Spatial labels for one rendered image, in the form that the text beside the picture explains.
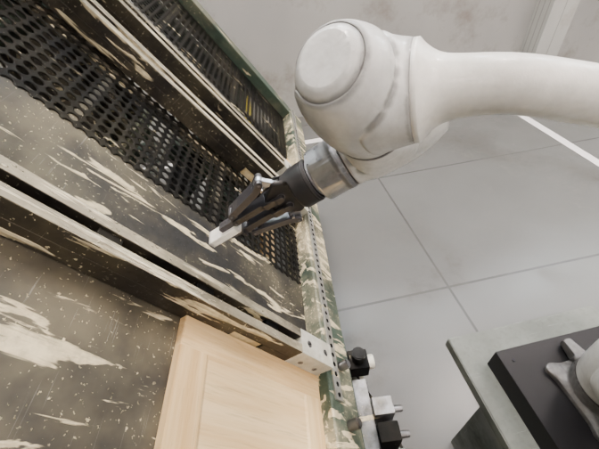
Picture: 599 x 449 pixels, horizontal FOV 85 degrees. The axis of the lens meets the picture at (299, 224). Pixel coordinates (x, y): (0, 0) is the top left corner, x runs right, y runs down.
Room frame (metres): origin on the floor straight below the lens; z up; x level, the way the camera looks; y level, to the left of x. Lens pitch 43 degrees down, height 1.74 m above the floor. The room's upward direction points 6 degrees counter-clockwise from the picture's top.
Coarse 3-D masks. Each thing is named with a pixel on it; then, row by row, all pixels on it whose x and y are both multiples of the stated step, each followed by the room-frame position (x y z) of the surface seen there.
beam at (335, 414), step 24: (288, 120) 1.77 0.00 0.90; (288, 144) 1.52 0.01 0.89; (312, 216) 0.98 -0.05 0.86; (312, 264) 0.70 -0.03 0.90; (312, 288) 0.61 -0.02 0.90; (312, 312) 0.53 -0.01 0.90; (336, 312) 0.56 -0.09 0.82; (336, 336) 0.47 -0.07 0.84; (336, 408) 0.26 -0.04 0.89; (336, 432) 0.21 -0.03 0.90; (360, 432) 0.23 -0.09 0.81
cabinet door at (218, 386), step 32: (192, 320) 0.34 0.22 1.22; (192, 352) 0.28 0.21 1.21; (224, 352) 0.30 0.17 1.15; (256, 352) 0.33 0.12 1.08; (192, 384) 0.23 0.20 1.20; (224, 384) 0.25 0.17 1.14; (256, 384) 0.27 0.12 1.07; (288, 384) 0.29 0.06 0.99; (160, 416) 0.18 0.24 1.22; (192, 416) 0.18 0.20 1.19; (224, 416) 0.20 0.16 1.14; (256, 416) 0.21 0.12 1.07; (288, 416) 0.23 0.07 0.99; (320, 416) 0.25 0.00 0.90; (160, 448) 0.14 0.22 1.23; (192, 448) 0.14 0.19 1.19; (224, 448) 0.15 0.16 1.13; (256, 448) 0.16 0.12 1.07; (288, 448) 0.17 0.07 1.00; (320, 448) 0.19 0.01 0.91
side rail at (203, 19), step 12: (180, 0) 1.85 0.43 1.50; (192, 0) 1.85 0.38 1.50; (192, 12) 1.85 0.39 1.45; (204, 12) 1.87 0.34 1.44; (204, 24) 1.85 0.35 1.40; (216, 24) 1.90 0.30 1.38; (216, 36) 1.85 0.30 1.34; (228, 48) 1.85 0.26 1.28; (240, 60) 1.85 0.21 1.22; (252, 72) 1.85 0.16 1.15; (264, 84) 1.85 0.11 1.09; (264, 96) 1.85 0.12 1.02; (276, 96) 1.87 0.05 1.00; (276, 108) 1.85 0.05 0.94; (288, 108) 1.90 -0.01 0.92
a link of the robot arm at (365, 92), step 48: (336, 48) 0.30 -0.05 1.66; (384, 48) 0.30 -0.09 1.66; (432, 48) 0.33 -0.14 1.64; (336, 96) 0.28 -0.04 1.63; (384, 96) 0.28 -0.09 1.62; (432, 96) 0.29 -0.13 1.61; (480, 96) 0.28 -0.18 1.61; (528, 96) 0.28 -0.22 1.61; (576, 96) 0.28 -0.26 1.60; (336, 144) 0.32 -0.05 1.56; (384, 144) 0.30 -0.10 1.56
